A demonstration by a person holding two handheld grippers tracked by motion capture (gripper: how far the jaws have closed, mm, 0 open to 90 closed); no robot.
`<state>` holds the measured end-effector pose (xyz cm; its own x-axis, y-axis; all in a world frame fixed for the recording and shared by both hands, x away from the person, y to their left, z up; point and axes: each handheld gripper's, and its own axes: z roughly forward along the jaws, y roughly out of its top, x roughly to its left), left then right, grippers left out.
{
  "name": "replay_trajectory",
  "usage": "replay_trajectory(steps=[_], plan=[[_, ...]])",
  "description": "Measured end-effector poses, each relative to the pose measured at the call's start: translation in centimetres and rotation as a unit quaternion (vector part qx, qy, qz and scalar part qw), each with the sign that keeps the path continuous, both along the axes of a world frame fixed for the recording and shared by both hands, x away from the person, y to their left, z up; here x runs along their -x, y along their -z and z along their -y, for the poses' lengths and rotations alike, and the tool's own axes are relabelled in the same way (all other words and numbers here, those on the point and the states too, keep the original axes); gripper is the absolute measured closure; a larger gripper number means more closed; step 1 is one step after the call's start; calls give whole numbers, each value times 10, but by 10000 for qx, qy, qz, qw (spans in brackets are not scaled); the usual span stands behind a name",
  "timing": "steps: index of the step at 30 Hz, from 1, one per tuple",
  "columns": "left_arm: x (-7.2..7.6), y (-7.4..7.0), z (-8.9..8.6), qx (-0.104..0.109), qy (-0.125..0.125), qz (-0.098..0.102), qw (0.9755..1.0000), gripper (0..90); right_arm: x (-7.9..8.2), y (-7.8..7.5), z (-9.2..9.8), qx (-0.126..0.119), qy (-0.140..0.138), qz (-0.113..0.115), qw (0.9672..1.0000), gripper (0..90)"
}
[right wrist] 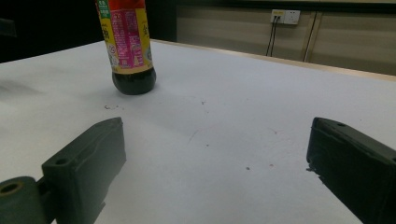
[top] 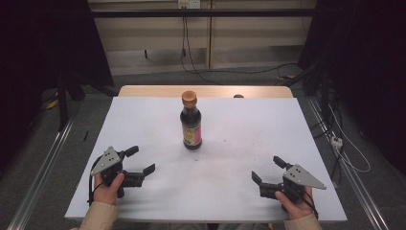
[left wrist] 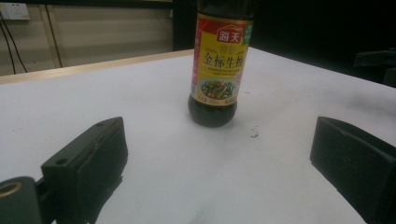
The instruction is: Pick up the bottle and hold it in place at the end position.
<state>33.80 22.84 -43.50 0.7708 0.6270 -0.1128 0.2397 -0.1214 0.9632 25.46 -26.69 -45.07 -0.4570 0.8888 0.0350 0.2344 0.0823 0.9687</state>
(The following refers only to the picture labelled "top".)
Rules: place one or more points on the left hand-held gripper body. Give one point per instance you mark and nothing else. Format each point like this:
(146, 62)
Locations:
(105, 162)

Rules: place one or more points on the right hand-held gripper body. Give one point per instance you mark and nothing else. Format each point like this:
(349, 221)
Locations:
(301, 177)

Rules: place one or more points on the dark sauce bottle orange cap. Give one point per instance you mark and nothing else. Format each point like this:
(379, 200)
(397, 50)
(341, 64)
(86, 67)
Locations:
(191, 124)

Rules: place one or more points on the person's left hand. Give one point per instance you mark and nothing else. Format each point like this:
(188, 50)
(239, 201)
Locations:
(107, 191)

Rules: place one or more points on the person's right hand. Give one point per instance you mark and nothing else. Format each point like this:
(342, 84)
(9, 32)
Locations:
(297, 207)

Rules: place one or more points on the small black stick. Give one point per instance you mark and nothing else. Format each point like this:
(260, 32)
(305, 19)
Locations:
(85, 135)

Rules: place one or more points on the white board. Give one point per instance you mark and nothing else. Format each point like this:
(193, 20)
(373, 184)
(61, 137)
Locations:
(207, 179)

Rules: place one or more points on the white power strip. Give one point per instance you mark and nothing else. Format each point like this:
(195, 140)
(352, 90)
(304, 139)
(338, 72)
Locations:
(336, 142)

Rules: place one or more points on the wooden table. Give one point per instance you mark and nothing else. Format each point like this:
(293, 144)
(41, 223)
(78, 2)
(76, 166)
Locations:
(153, 91)

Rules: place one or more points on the black stand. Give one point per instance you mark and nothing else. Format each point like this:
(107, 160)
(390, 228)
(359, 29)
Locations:
(62, 102)

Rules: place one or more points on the small dark round thing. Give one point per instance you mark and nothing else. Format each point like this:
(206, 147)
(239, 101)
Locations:
(238, 96)

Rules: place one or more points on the black curtain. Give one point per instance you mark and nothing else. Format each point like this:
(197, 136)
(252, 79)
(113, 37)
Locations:
(367, 64)
(41, 48)

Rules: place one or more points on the black horizontal bar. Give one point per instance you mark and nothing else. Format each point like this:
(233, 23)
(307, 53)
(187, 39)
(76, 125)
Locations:
(204, 12)

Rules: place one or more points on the metal floor rail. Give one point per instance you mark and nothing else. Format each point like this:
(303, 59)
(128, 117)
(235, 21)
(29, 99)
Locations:
(354, 182)
(41, 172)

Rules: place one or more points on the white wall socket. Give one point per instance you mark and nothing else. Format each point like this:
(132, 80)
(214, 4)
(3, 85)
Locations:
(189, 4)

